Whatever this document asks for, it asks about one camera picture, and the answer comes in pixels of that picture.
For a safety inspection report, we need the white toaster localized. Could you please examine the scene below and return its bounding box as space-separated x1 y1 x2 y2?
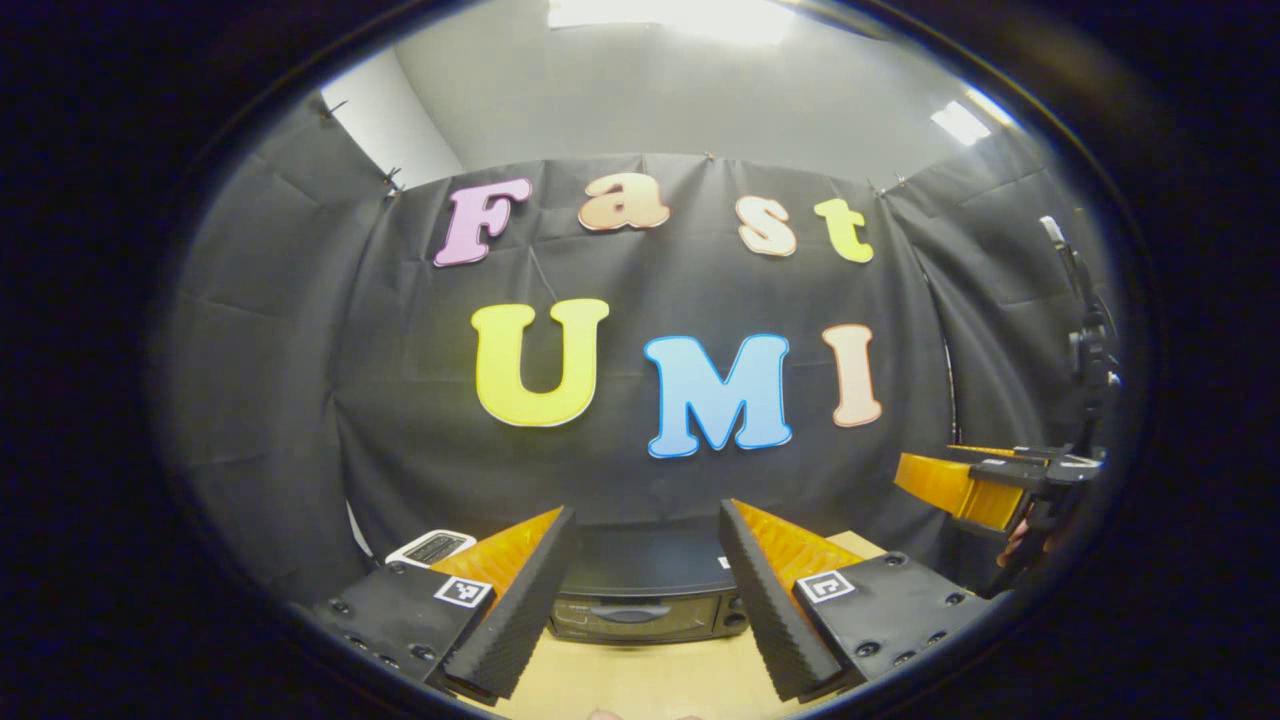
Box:
385 528 478 571

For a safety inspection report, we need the black backdrop cloth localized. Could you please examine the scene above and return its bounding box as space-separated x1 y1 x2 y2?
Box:
160 90 1131 601

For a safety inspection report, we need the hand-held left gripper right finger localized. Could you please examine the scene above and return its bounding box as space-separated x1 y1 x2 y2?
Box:
717 497 998 703

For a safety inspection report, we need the small ceiling light panel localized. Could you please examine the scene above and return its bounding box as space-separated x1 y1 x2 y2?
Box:
930 98 993 148

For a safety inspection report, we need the large ceiling light panel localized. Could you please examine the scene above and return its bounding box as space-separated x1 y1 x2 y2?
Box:
545 0 801 48

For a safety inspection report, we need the black electric oven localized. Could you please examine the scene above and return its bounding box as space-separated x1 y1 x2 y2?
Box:
548 520 751 644

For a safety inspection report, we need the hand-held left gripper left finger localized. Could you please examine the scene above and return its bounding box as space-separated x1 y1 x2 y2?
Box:
310 505 579 703

